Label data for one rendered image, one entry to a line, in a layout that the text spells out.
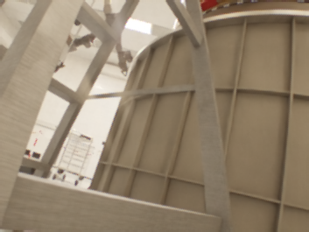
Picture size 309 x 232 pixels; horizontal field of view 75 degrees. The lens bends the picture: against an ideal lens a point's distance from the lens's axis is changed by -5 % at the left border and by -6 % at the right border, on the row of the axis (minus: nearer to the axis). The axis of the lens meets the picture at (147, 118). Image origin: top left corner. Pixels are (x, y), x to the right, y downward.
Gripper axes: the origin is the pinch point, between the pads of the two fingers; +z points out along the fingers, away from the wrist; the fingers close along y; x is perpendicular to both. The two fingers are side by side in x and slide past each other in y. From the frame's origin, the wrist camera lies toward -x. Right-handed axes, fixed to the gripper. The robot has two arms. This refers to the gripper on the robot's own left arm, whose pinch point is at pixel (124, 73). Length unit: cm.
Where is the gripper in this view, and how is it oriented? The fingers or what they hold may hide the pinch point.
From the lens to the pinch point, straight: 193.1
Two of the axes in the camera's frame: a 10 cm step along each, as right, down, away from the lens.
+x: -9.7, 2.5, -0.2
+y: 0.7, 3.3, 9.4
